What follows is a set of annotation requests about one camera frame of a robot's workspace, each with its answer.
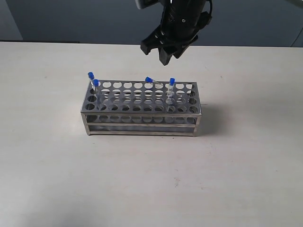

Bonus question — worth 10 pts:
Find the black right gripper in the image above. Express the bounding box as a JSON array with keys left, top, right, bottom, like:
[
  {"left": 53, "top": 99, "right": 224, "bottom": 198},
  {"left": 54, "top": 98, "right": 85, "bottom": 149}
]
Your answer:
[{"left": 140, "top": 0, "right": 211, "bottom": 66}]

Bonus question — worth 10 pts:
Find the blue-capped tube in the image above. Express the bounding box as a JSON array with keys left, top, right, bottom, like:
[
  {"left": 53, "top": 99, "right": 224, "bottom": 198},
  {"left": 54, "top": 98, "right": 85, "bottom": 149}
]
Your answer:
[
  {"left": 93, "top": 79, "right": 102, "bottom": 110},
  {"left": 88, "top": 72, "right": 95, "bottom": 89},
  {"left": 166, "top": 78, "right": 175, "bottom": 105},
  {"left": 145, "top": 77, "right": 163, "bottom": 89}
]

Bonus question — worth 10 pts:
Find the stainless steel test tube rack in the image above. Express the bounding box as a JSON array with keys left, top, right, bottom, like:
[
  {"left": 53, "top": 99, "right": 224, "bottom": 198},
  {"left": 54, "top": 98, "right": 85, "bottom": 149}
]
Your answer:
[{"left": 80, "top": 80, "right": 202, "bottom": 136}]

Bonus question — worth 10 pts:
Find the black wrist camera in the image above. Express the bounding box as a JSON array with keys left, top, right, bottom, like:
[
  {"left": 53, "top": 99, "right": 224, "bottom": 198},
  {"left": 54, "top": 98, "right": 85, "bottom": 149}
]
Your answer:
[{"left": 135, "top": 0, "right": 161, "bottom": 9}]

